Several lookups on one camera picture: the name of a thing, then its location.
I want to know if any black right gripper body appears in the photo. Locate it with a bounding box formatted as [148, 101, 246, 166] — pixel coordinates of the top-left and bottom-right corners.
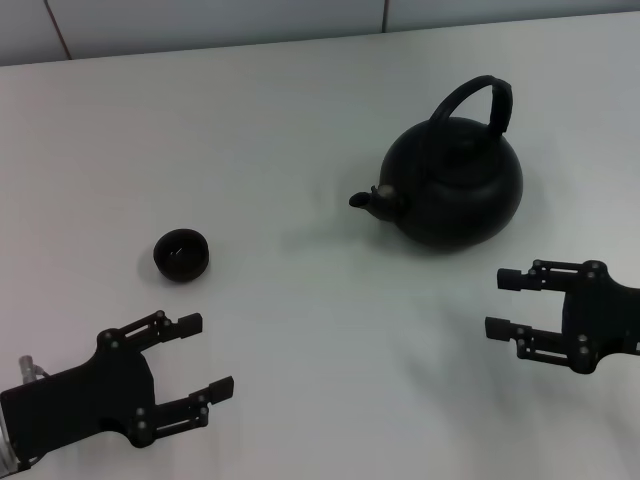
[560, 259, 640, 376]

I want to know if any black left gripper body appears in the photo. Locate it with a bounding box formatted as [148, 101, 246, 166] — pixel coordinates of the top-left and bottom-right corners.
[0, 328, 157, 459]

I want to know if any small black teacup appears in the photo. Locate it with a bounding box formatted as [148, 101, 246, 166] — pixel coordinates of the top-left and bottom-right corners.
[152, 227, 211, 284]

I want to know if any black round teapot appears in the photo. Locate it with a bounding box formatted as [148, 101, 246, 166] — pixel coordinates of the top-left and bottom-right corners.
[348, 74, 525, 246]

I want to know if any silver left gripper cable plug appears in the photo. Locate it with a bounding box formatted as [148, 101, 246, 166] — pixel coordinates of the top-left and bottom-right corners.
[18, 354, 46, 385]

